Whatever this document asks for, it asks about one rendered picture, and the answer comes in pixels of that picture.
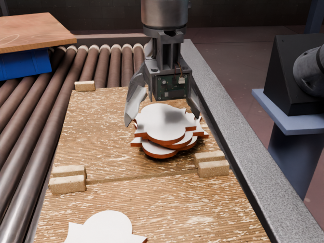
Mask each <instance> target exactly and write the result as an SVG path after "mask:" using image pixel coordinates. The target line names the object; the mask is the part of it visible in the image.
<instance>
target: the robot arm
mask: <svg viewBox="0 0 324 243"><path fill-rule="evenodd" d="M188 8H191V2H189V0H141V20H142V23H143V32H144V34H145V35H146V36H149V37H152V38H151V40H150V41H149V43H148V44H147V46H146V47H145V49H144V51H145V60H144V62H143V63H142V64H141V66H140V67H139V69H138V71H137V72H136V73H135V74H134V75H133V76H132V78H131V80H130V82H129V86H128V91H127V97H126V103H125V109H124V123H125V127H128V126H129V124H130V123H131V121H132V120H134V119H135V118H136V116H137V114H138V112H139V106H140V103H141V102H142V101H144V100H145V99H146V97H147V96H149V99H150V102H152V94H153V96H154V98H155V100H156V101H167V100H177V99H186V102H187V104H188V106H190V108H191V109H190V110H191V112H192V113H193V114H194V116H195V117H196V119H199V117H200V112H201V111H202V110H201V109H200V104H199V99H198V95H197V93H196V90H195V81H194V77H193V76H192V69H191V68H190V67H189V65H188V64H187V63H186V62H185V60H184V59H183V58H182V57H180V50H181V43H183V42H184V35H185V34H186V29H187V25H186V23H187V21H188ZM293 74H294V78H295V81H296V83H297V84H298V86H299V87H300V88H301V89H302V90H303V91H304V92H306V93H307V94H309V95H311V96H314V97H319V98H323V97H324V44H323V45H322V46H320V47H317V48H313V49H310V50H307V51H306V52H304V53H303V54H302V55H300V56H299V57H298V58H297V59H296V61H295V63H294V66H293ZM146 83H147V85H148V94H147V89H146V88H145V85H146Z"/></svg>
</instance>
